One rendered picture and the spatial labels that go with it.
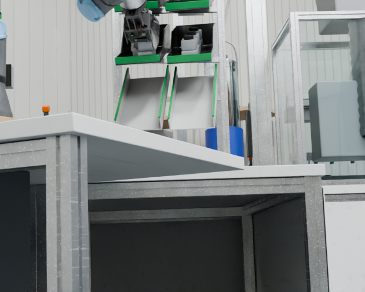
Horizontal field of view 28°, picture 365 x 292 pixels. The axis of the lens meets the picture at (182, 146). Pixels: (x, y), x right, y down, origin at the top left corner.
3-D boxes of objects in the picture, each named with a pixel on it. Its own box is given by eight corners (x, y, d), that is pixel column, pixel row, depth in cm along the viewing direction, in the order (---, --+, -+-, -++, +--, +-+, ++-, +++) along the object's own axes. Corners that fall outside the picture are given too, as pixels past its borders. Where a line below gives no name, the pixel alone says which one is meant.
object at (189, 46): (196, 61, 211) (194, 36, 209) (182, 61, 212) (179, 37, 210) (199, 55, 219) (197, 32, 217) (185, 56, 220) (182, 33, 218)
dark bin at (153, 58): (160, 62, 210) (157, 37, 207) (115, 65, 211) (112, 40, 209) (171, 46, 236) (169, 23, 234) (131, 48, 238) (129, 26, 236)
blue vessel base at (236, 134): (248, 193, 287) (245, 126, 291) (208, 194, 286) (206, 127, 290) (243, 196, 302) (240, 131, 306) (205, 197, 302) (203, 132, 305)
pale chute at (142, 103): (162, 130, 205) (160, 116, 202) (116, 132, 207) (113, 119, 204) (170, 76, 227) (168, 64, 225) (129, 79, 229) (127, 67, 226)
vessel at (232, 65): (243, 126, 292) (238, 35, 297) (208, 127, 291) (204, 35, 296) (238, 131, 305) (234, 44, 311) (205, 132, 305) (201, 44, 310)
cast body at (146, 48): (153, 61, 210) (150, 37, 208) (138, 62, 211) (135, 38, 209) (157, 56, 218) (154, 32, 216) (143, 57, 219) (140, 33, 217)
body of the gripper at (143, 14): (126, 45, 203) (117, 15, 193) (128, 22, 207) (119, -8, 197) (153, 43, 202) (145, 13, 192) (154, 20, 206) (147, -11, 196)
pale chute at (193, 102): (215, 128, 206) (214, 115, 203) (169, 130, 207) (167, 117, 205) (218, 75, 228) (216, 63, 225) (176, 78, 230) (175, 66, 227)
